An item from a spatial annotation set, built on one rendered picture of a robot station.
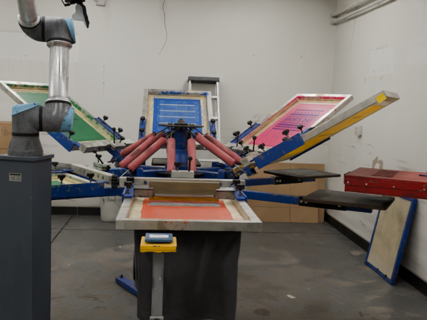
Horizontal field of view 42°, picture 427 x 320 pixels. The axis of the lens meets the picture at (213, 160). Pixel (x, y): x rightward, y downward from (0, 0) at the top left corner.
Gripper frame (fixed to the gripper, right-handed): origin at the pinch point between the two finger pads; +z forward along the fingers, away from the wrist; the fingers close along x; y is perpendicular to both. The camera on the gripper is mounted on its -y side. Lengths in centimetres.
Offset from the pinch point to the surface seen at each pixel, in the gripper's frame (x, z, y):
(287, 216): -390, 67, -342
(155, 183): -80, 47, -32
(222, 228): -29, 89, -21
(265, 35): -293, -134, -384
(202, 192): -74, 62, -50
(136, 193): -85, 47, -22
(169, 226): -36, 78, -3
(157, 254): -25, 87, 12
